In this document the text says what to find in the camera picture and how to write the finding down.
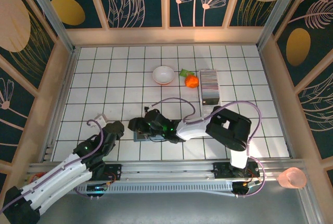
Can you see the white bowl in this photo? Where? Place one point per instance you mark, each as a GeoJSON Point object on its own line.
{"type": "Point", "coordinates": [163, 75]}

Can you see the aluminium mounting rail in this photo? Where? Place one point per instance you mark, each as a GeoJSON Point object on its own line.
{"type": "Point", "coordinates": [169, 168]}

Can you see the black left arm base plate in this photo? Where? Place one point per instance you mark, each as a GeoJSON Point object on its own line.
{"type": "Point", "coordinates": [114, 169]}

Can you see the teal card holder wallet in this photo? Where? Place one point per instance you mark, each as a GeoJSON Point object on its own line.
{"type": "Point", "coordinates": [139, 137]}

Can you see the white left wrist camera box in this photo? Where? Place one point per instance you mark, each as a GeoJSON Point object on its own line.
{"type": "Point", "coordinates": [101, 118]}

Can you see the green snack packet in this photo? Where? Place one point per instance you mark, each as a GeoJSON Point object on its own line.
{"type": "Point", "coordinates": [185, 72]}

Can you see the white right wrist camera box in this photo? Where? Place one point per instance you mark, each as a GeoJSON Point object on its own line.
{"type": "Point", "coordinates": [148, 108]}

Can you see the small black electronics board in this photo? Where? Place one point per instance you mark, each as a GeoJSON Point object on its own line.
{"type": "Point", "coordinates": [245, 186]}
{"type": "Point", "coordinates": [96, 188]}

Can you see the pink plastic cup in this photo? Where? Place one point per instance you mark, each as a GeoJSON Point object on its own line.
{"type": "Point", "coordinates": [291, 178]}

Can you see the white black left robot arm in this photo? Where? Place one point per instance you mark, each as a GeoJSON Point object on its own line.
{"type": "Point", "coordinates": [52, 182]}

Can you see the aluminium frame post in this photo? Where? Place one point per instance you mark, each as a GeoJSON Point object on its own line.
{"type": "Point", "coordinates": [278, 8]}
{"type": "Point", "coordinates": [52, 16]}

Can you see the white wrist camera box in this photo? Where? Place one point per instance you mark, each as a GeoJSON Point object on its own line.
{"type": "Point", "coordinates": [148, 108]}
{"type": "Point", "coordinates": [101, 118]}

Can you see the orange toy carrot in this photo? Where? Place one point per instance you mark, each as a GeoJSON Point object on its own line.
{"type": "Point", "coordinates": [192, 81]}

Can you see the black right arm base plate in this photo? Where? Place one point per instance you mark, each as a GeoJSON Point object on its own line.
{"type": "Point", "coordinates": [221, 170]}

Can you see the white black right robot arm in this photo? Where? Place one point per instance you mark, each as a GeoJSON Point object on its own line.
{"type": "Point", "coordinates": [229, 130]}

